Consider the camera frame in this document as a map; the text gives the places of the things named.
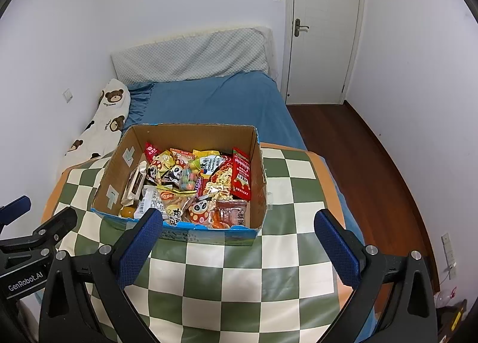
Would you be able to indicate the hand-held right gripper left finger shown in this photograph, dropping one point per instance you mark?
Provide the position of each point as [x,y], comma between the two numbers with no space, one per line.
[140,249]

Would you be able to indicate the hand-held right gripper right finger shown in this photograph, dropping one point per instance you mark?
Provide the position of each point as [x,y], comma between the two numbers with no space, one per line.
[338,249]

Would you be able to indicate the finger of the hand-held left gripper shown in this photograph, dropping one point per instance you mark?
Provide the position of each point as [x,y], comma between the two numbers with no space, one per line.
[16,208]
[56,225]

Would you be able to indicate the white silver snack pouch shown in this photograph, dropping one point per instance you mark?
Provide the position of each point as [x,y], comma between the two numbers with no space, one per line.
[149,203]

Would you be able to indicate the white brown cake pouch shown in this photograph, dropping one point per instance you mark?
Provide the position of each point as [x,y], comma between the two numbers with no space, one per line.
[135,184]

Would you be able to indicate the cardboard box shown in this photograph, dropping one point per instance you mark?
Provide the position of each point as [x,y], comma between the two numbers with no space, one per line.
[119,171]

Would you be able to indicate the colourful candy bag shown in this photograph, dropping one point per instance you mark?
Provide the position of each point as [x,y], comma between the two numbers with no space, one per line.
[188,178]

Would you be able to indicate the brown orange snack pouch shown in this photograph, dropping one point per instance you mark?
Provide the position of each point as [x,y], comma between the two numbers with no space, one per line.
[229,214]

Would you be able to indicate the small red wafer pouch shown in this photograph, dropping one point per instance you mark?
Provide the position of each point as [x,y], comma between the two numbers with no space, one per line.
[151,151]

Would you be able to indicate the pile of snack packets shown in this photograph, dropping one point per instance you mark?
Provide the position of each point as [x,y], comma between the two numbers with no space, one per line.
[220,174]

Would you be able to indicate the green white checkered tablecloth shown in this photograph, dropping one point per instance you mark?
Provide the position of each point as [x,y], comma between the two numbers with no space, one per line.
[242,283]

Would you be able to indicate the red white small item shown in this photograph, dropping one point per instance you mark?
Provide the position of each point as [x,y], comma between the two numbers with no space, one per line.
[446,293]

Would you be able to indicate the white bear print pillow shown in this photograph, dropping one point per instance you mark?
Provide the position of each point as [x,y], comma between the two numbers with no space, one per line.
[108,115]

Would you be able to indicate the black yellow box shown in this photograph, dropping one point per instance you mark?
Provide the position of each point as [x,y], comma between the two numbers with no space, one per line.
[452,322]

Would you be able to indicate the bed with blue sheet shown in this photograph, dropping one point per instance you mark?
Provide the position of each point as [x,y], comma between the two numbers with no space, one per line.
[216,103]

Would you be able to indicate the grey textured pillow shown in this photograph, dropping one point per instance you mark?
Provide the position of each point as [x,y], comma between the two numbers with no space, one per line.
[194,53]

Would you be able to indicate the white door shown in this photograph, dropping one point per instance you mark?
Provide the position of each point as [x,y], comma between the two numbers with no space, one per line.
[325,29]

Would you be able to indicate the white wall outlet strip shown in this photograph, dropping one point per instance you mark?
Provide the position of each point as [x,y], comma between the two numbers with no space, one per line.
[449,253]

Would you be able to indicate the white wall socket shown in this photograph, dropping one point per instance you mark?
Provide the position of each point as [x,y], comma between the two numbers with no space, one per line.
[67,95]

